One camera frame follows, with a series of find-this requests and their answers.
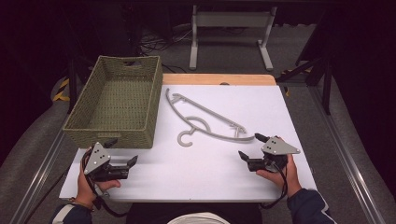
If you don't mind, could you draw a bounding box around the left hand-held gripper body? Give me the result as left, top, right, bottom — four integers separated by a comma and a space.
82, 142, 131, 183

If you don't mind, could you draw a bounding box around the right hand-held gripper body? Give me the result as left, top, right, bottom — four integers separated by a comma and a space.
247, 135, 302, 174

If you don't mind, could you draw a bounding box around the green woven basket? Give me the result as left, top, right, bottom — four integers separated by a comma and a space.
63, 55, 163, 149

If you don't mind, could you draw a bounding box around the grey plastic clothes hanger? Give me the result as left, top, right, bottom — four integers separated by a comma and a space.
164, 88, 257, 147

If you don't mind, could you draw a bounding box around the person's right hand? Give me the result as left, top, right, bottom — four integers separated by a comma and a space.
255, 154, 303, 199

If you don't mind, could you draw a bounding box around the person's left hand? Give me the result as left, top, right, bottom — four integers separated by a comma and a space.
75, 166, 122, 209

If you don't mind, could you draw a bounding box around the white board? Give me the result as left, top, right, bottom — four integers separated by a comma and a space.
59, 84, 318, 203

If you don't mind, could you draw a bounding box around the person's dark clothed body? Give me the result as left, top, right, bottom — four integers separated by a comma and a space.
125, 202, 263, 224

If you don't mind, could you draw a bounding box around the black stand leg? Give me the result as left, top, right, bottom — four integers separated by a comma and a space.
66, 57, 94, 115

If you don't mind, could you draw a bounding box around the yellow black striped tape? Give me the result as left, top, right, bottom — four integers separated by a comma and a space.
51, 77, 71, 102

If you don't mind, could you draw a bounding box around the white garment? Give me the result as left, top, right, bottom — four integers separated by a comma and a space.
166, 212, 232, 224

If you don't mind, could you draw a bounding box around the wooden table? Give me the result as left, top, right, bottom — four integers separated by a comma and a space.
162, 73, 277, 87

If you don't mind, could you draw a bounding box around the grey metal stand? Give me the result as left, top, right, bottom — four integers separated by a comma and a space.
189, 4, 278, 72

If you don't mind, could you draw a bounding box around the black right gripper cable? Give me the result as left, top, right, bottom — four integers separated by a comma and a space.
260, 161, 289, 210

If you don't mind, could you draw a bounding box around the metal floor rail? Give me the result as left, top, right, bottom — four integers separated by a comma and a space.
8, 127, 68, 224
307, 85, 387, 224

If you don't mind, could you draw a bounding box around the black stand frame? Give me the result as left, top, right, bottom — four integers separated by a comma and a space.
275, 6, 332, 116

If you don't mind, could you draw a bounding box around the bundle of floor cables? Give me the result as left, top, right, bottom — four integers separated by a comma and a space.
136, 27, 194, 56

